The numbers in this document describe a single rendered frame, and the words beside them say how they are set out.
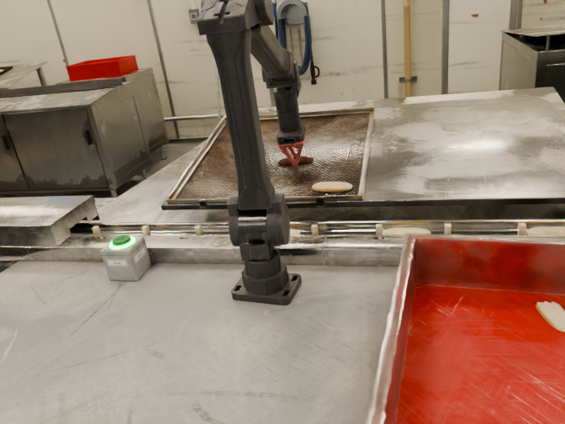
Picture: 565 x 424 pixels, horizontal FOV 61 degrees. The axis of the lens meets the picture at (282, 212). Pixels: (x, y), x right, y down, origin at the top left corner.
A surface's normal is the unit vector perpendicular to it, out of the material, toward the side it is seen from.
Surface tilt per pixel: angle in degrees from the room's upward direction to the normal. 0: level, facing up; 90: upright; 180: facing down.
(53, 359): 0
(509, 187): 10
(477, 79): 90
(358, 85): 90
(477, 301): 0
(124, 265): 90
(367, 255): 90
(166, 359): 0
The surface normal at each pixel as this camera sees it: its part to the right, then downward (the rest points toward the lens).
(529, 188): -0.16, -0.82
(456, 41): -0.23, 0.43
